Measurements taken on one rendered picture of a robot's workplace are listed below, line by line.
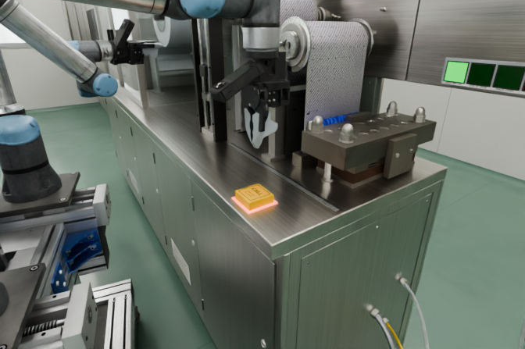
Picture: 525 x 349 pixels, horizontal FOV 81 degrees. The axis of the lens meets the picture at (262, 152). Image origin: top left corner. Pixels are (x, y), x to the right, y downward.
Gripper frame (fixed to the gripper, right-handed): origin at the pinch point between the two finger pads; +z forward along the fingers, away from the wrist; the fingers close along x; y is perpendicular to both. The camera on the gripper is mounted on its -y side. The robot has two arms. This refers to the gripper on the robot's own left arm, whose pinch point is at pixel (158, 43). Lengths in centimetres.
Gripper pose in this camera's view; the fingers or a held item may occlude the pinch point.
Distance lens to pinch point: 141.8
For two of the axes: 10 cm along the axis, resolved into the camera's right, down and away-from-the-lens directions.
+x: 7.3, 3.8, -5.7
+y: -1.0, 8.8, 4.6
